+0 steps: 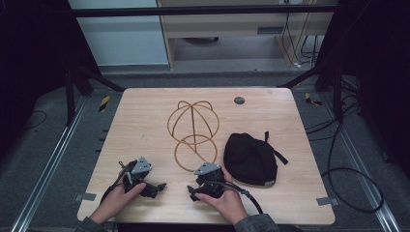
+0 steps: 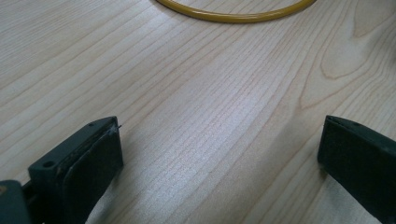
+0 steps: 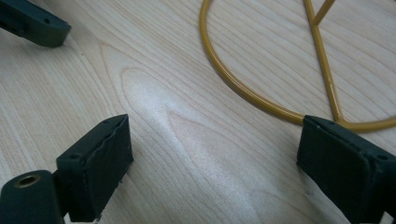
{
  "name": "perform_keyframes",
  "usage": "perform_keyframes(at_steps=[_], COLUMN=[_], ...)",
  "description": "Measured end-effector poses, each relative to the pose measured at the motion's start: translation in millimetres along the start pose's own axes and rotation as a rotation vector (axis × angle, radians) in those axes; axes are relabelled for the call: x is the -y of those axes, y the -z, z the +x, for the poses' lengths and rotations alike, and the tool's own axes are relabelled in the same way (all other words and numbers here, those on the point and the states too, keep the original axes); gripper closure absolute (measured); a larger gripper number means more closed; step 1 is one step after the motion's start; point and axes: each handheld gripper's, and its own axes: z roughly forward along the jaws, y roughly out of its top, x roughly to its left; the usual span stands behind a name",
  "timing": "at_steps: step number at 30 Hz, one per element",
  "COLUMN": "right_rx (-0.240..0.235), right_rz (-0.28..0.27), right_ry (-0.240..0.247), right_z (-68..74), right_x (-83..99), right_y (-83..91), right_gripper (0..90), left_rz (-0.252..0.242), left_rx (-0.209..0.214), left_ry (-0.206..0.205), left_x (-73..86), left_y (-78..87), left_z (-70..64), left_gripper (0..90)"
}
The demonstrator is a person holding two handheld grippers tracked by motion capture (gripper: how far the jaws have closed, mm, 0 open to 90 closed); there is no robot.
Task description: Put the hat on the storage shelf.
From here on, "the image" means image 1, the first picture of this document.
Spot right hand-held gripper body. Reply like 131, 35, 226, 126
192, 160, 226, 197

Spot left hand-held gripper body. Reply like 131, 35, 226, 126
122, 156, 154, 195

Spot person's right hand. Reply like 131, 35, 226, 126
194, 166, 249, 226

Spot person's left hand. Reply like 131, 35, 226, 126
89, 182, 147, 225

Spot black cap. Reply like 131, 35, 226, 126
222, 130, 289, 188

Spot yellow black striped tape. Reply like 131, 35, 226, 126
98, 95, 111, 113
304, 92, 324, 107

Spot black metal stand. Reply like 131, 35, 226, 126
63, 61, 126, 128
276, 59, 345, 123

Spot white cabinet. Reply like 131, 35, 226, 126
67, 0, 170, 68

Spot black curtain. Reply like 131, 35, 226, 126
0, 0, 102, 159
314, 0, 410, 180

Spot light wooden desk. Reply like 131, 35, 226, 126
156, 0, 338, 72

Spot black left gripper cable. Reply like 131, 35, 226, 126
100, 159, 133, 205

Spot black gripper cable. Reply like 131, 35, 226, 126
100, 159, 133, 205
202, 179, 264, 216

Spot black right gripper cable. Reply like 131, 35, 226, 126
202, 179, 264, 216

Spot gold wire hat stand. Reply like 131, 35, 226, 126
166, 100, 220, 173

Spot grey table bracket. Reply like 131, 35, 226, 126
315, 196, 340, 207
74, 191, 98, 203

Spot aluminium floor rail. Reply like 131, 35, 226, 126
11, 96, 89, 232
320, 92, 403, 232

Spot thin black floor cable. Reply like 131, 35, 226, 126
22, 109, 48, 131

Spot black looped floor cable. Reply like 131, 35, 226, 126
304, 93, 385, 215

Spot hanging desk cables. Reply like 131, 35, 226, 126
280, 0, 321, 70

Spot black horizontal frame bar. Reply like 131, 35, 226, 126
72, 4, 338, 18

